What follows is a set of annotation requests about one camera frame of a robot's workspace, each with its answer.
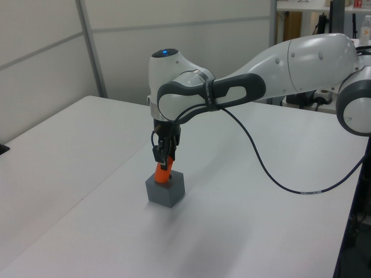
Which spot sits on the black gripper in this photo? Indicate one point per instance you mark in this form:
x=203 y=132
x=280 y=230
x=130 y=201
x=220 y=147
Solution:
x=166 y=131

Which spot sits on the orange cylinder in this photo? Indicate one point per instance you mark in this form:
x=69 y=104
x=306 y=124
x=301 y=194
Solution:
x=160 y=175

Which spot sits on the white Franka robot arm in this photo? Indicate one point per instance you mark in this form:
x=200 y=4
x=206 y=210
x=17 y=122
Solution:
x=304 y=63

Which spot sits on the grey block with round hole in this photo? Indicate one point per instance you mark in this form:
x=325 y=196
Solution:
x=166 y=195

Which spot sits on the black control box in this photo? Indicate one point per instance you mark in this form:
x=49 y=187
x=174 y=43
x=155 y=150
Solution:
x=298 y=100

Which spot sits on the white emergency stop button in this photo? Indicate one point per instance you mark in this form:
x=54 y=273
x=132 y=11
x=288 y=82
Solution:
x=324 y=97

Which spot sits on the black table clamp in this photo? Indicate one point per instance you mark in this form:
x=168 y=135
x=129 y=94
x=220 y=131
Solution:
x=3 y=149

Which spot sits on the brown wooden cabinet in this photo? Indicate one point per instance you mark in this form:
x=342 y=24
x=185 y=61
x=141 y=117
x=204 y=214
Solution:
x=291 y=26

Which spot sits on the clear bottle with orange label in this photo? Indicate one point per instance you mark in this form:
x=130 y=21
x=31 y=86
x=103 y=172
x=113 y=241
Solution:
x=365 y=30

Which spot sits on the grey partition post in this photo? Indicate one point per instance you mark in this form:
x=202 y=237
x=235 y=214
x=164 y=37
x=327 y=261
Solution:
x=92 y=49

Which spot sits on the black frame beside table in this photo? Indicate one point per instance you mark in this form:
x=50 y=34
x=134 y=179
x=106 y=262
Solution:
x=359 y=220

